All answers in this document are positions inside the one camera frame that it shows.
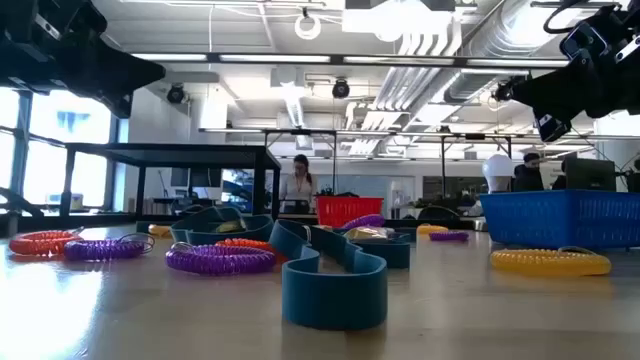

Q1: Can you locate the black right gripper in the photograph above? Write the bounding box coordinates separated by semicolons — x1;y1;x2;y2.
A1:
508;49;640;122

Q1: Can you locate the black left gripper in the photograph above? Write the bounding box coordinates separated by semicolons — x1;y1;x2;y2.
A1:
0;44;167;101

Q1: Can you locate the purple coil wristband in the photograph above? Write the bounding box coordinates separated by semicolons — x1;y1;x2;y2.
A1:
428;229;470;243
341;213;386;232
165;241;277;277
63;232;155;262

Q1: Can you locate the orange coil wristband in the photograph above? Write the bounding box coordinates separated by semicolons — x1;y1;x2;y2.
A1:
8;228;84;257
214;237;289;265

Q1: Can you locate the clear plastic packet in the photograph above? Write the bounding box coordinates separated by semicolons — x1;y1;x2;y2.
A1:
343;225;396;242

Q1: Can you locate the person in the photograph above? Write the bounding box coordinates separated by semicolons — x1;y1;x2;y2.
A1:
279;153;319;215
513;152;545;193

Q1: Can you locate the black computer monitor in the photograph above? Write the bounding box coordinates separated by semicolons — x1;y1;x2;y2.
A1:
564;157;618;192

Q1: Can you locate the white bulb table lamp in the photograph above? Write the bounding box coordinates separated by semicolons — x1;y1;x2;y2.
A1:
472;153;516;232

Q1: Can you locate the blue plastic basket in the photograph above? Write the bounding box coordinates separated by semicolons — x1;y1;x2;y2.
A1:
479;188;640;251

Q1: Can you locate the overhead light bar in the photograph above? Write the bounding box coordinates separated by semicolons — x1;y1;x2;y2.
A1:
127;51;571;70

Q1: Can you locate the black chair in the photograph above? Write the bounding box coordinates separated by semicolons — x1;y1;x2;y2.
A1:
417;205;461;221

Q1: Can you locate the red plastic basket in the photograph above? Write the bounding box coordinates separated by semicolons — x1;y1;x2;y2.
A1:
315;195;385;229

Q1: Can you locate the silver air duct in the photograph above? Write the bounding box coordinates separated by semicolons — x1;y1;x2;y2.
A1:
442;0;584;104

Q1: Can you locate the black frame table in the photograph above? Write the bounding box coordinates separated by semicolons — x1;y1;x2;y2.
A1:
59;143;282;224

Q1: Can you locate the white ceiling ring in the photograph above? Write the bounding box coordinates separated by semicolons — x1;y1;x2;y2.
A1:
293;13;323;42

